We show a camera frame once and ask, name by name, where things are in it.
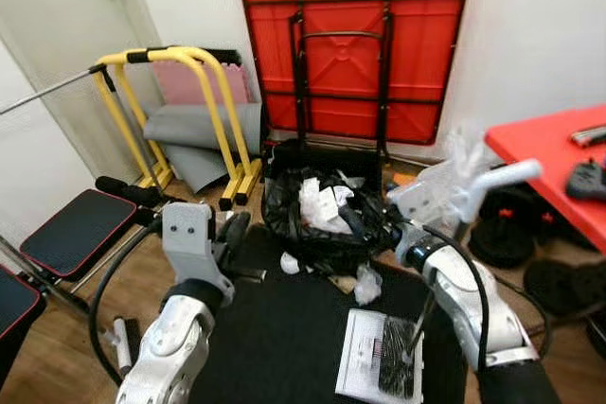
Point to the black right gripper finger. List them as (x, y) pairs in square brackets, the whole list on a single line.
[(355, 224)]

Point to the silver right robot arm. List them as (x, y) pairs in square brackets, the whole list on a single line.
[(464, 309)]

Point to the black floor mat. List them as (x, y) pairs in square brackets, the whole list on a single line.
[(284, 347)]

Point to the black bin bag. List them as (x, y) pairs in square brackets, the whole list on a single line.
[(284, 224)]

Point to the crumpled clear plastic wrap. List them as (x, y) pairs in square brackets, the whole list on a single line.
[(368, 286)]

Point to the small crumpled white paper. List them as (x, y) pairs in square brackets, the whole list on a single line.
[(290, 263)]

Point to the small orange box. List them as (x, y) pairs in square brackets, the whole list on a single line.
[(404, 179)]

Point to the black weight plate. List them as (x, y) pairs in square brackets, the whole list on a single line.
[(554, 286), (492, 253), (511, 234), (592, 286)]

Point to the black foam bench roller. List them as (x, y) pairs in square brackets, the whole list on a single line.
[(128, 193)]

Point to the grey rolled mat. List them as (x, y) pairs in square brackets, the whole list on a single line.
[(189, 130)]

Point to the white plastic bag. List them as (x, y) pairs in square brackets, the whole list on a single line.
[(464, 153)]

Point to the white plastic tube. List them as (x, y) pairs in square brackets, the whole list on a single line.
[(123, 347)]

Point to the short black bench seat pad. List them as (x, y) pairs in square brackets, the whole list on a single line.
[(80, 232)]

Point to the pink foam mat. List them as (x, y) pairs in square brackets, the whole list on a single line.
[(189, 84)]

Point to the red folded table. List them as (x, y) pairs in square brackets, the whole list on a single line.
[(436, 54)]

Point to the dark grey handheld controller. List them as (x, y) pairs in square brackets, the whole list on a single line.
[(589, 182)]

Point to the long black bench backrest pad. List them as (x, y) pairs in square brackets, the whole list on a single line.
[(14, 314)]

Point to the white door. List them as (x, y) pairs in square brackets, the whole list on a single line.
[(66, 7)]

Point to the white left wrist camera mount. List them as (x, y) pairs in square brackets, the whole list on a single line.
[(189, 234)]

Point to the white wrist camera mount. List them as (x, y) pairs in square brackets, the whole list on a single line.
[(189, 234), (426, 198)]

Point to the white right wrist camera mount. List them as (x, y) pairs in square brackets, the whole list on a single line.
[(426, 198)]

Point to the yellow tubular exercise frame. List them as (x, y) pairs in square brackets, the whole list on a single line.
[(194, 51)]

